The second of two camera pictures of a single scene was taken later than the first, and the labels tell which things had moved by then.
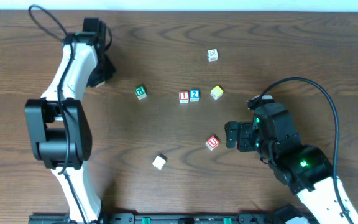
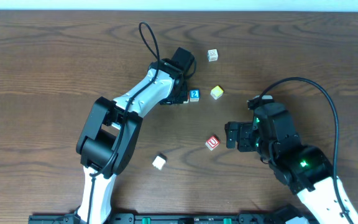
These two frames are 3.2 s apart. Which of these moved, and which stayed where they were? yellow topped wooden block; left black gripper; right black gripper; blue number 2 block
Moved: left black gripper
Stayed: right black gripper; yellow topped wooden block; blue number 2 block
